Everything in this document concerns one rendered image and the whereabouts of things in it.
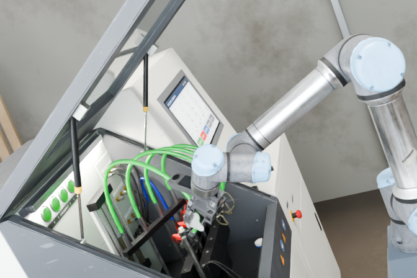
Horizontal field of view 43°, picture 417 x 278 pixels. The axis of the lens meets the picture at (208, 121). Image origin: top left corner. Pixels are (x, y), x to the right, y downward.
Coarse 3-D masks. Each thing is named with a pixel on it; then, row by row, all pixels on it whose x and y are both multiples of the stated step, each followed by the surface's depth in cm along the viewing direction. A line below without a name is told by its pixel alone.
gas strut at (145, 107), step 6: (144, 60) 190; (144, 66) 191; (144, 72) 191; (144, 78) 192; (144, 84) 193; (144, 90) 193; (144, 96) 194; (144, 102) 195; (144, 108) 196; (144, 150) 201; (144, 156) 202
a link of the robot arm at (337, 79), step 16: (336, 48) 135; (320, 64) 138; (336, 64) 135; (304, 80) 139; (320, 80) 137; (336, 80) 136; (288, 96) 139; (304, 96) 137; (320, 96) 138; (272, 112) 140; (288, 112) 138; (304, 112) 139; (256, 128) 140; (272, 128) 139; (288, 128) 141; (240, 144) 138; (256, 144) 140
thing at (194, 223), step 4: (192, 216) 148; (196, 216) 148; (192, 220) 149; (196, 220) 148; (188, 224) 150; (192, 224) 150; (196, 224) 149; (200, 224) 149; (196, 228) 150; (200, 228) 149
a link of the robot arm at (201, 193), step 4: (192, 184) 135; (192, 188) 136; (196, 188) 134; (216, 188) 135; (196, 192) 136; (200, 192) 135; (204, 192) 134; (208, 192) 134; (212, 192) 135; (216, 192) 137; (200, 196) 136; (204, 196) 136; (208, 196) 136
